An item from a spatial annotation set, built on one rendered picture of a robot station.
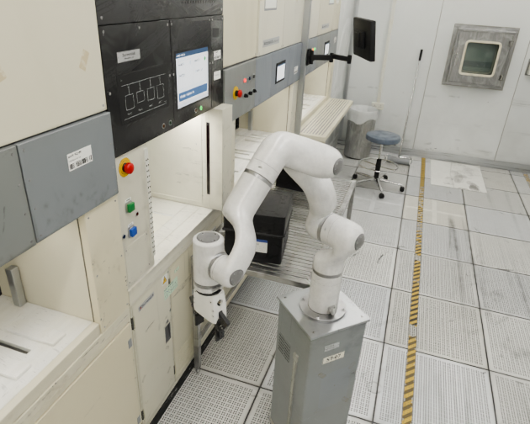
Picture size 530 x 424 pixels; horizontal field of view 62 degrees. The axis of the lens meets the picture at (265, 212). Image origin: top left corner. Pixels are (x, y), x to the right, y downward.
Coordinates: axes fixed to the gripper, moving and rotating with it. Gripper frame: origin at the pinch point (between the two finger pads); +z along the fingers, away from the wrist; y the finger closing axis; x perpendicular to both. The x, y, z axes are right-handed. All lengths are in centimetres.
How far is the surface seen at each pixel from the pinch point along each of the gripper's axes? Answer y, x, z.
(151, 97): 59, -24, -54
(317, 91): 214, -334, 9
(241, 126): 179, -185, 14
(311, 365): -9, -44, 40
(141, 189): 55, -14, -22
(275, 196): 49, -84, 0
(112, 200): 47, 2, -26
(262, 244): 39, -65, 15
